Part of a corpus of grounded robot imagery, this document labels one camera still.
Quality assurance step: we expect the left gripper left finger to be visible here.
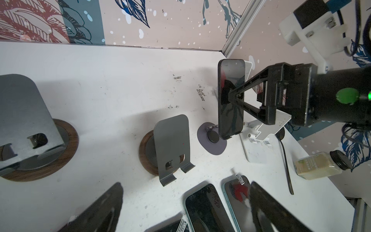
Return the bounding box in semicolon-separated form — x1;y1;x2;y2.
60;182;124;232

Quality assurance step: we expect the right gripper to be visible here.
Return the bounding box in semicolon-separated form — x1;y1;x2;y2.
228;62;317;127

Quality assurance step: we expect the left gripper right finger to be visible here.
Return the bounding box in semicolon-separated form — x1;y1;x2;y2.
249;182;311;232

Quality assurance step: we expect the large black reflective phone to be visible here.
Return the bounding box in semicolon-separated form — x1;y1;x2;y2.
153;215;190;232

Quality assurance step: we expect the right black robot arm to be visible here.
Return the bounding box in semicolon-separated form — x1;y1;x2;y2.
221;62;371;131

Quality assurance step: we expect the tall black phone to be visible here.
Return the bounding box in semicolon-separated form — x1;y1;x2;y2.
217;59;245;140

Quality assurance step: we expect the grey round base stand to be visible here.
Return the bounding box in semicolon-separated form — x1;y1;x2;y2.
197;122;227;155

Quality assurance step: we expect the wooden base phone stand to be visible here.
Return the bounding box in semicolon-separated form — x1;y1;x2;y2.
139;115;195;186

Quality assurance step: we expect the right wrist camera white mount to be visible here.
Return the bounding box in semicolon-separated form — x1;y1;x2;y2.
279;1;351;74

